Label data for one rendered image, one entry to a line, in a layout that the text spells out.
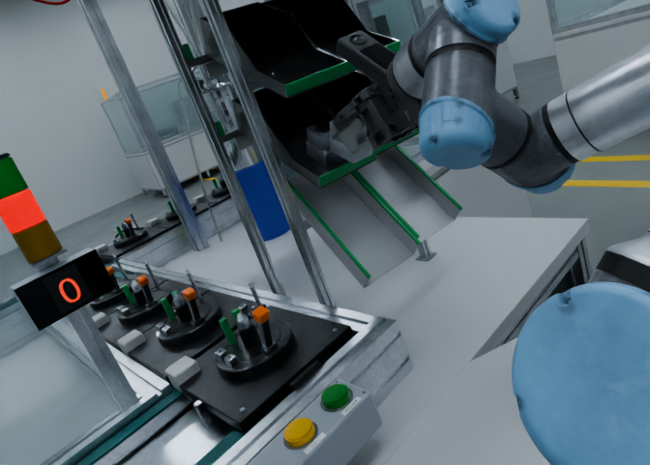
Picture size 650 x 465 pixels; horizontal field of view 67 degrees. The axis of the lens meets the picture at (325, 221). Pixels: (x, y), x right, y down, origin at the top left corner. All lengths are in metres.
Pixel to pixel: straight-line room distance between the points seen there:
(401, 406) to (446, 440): 0.10
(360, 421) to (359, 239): 0.37
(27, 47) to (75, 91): 1.10
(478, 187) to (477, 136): 1.75
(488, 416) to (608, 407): 0.47
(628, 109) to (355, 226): 0.55
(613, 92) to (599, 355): 0.32
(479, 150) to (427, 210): 0.56
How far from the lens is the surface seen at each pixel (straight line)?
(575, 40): 4.79
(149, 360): 1.05
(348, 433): 0.70
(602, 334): 0.31
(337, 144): 0.83
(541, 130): 0.59
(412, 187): 1.08
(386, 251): 0.94
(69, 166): 11.34
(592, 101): 0.58
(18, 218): 0.81
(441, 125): 0.50
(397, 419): 0.81
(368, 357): 0.79
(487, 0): 0.56
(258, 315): 0.76
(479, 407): 0.79
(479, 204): 2.25
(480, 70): 0.54
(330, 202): 0.98
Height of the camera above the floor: 1.39
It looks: 18 degrees down
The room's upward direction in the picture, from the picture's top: 20 degrees counter-clockwise
